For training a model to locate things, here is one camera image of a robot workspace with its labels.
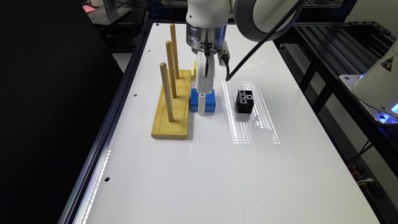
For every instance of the rear wooden peg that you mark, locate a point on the rear wooden peg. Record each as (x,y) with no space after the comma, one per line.
(174,49)

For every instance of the grey monitor stand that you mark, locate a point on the grey monitor stand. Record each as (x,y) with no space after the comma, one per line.
(106,12)

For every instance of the black cube cluster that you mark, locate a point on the black cube cluster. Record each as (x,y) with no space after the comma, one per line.
(244,101)

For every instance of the wooden peg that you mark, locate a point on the wooden peg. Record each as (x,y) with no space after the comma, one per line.
(170,59)
(166,87)
(174,49)

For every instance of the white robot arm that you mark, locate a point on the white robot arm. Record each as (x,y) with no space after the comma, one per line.
(257,20)

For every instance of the black aluminium frame rack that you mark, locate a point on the black aluminium frame rack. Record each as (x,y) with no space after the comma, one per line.
(317,54)

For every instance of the middle wooden peg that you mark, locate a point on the middle wooden peg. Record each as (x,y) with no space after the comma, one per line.
(170,59)

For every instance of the blue block with hole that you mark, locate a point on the blue block with hole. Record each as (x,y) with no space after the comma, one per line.
(210,103)

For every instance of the pink paper note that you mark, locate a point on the pink paper note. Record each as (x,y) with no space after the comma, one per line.
(88,8)

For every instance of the wooden peg base board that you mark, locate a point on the wooden peg base board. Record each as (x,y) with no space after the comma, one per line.
(177,130)

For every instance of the yellow block with hole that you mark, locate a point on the yellow block with hole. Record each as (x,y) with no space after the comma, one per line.
(195,69)

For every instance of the front wooden peg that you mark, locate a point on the front wooden peg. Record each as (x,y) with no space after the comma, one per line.
(166,87)

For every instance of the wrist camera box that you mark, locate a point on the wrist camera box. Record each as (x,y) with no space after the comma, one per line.
(223,55)

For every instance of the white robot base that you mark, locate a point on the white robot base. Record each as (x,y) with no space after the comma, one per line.
(377,88)

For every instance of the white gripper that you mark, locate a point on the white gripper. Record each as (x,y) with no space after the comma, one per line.
(205,79)

